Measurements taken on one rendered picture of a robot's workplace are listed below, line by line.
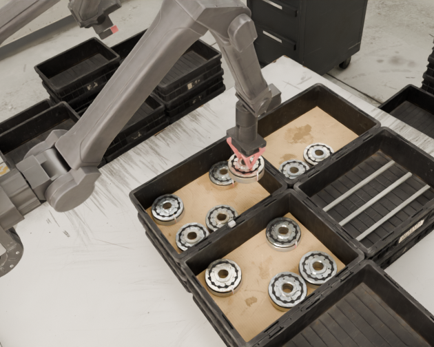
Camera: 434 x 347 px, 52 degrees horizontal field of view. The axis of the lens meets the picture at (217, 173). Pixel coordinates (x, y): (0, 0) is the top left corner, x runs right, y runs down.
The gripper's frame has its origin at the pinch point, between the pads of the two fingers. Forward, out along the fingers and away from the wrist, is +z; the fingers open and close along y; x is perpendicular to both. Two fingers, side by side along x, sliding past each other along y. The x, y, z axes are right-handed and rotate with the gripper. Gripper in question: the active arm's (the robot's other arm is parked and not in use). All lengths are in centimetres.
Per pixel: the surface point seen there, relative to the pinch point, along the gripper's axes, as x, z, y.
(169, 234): 23.5, 24.0, 6.4
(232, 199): 0.5, 21.7, 5.7
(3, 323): 78, 42, 18
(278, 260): 2.4, 22.2, -20.5
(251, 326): 19.9, 24.1, -31.6
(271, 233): -0.1, 18.8, -13.5
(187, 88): -37, 49, 102
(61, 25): -24, 94, 300
